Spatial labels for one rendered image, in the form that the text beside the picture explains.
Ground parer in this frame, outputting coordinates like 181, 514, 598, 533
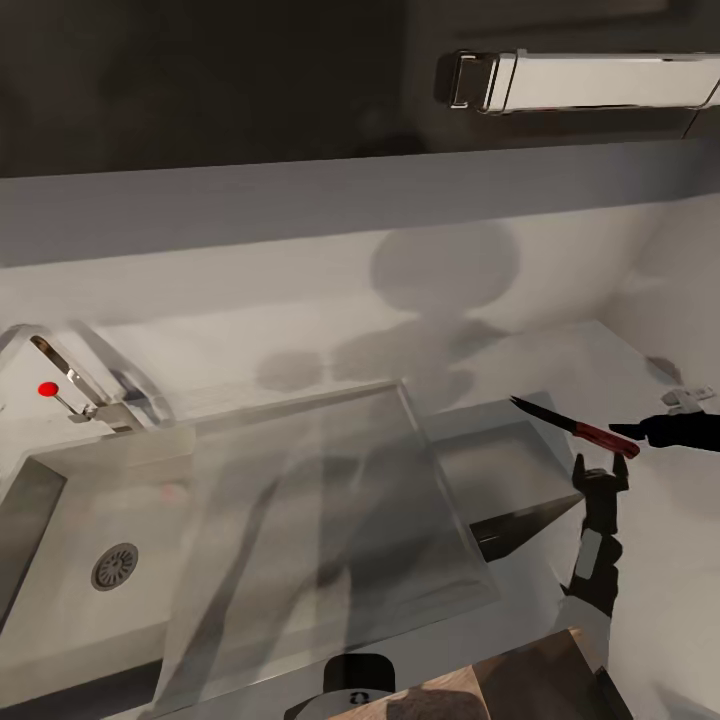
513, 397, 640, 455

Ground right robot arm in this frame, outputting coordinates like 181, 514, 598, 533
609, 384, 720, 452

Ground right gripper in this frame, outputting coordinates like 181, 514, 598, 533
609, 410, 720, 452

